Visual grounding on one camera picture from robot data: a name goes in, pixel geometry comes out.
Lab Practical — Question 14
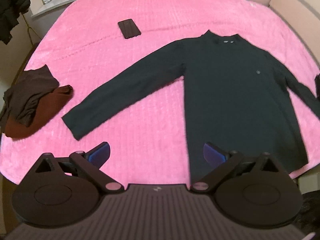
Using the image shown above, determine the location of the dark green long-sleeve shirt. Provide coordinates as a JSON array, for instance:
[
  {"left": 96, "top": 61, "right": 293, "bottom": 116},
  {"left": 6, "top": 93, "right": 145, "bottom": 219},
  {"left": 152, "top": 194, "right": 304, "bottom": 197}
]
[{"left": 63, "top": 31, "right": 319, "bottom": 181}]

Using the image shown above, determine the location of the rust brown crumpled garment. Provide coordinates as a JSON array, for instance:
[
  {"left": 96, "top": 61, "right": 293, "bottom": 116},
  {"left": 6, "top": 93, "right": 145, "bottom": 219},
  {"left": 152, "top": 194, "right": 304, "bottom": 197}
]
[{"left": 4, "top": 85, "right": 74, "bottom": 140}]

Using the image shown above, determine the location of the dark grey crumpled garment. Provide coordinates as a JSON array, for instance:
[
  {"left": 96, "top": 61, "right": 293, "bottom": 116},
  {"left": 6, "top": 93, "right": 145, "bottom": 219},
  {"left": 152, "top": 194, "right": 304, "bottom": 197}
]
[{"left": 1, "top": 65, "right": 59, "bottom": 133}]

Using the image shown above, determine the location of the pink fuzzy bed blanket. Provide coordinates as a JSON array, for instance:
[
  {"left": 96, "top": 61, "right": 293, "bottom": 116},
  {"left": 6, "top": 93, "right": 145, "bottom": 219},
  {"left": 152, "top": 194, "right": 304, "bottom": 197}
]
[{"left": 1, "top": 0, "right": 319, "bottom": 184}]

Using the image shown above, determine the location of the black smartphone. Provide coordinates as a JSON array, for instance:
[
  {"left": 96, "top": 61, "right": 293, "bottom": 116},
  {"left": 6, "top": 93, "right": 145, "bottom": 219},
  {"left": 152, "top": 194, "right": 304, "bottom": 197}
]
[{"left": 118, "top": 18, "right": 141, "bottom": 39}]

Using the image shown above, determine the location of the black hanging jacket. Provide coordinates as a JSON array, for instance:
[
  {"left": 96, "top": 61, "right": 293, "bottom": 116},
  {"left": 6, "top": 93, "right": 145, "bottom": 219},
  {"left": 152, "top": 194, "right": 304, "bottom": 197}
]
[{"left": 0, "top": 0, "right": 31, "bottom": 45}]

